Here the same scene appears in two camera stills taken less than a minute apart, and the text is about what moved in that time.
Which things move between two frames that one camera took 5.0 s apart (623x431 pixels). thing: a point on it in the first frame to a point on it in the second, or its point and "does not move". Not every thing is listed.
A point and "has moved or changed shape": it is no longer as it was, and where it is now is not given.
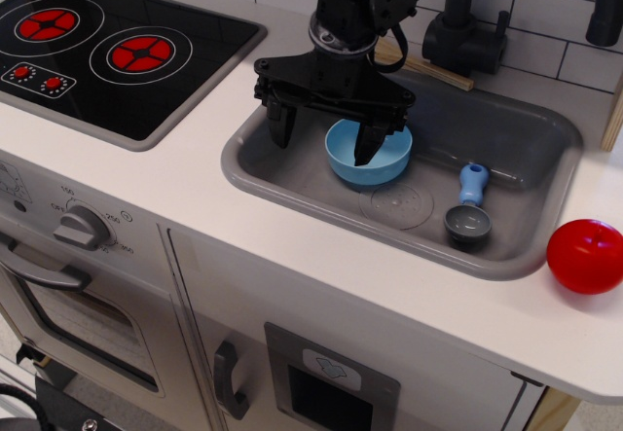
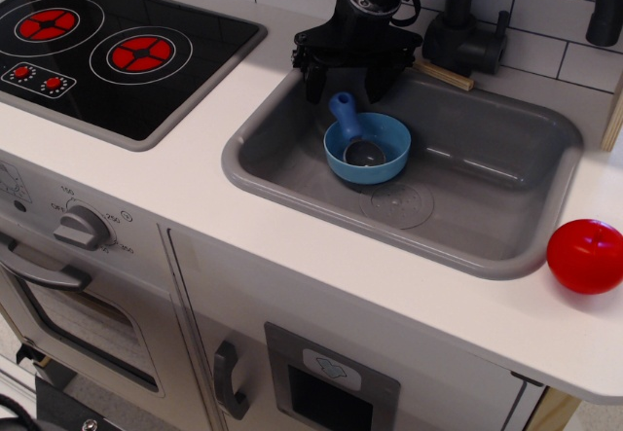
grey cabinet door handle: (235, 403) does not move
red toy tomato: (585, 256) does not move
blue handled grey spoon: (470, 221) has moved or changed shape
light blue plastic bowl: (387, 165) does not move
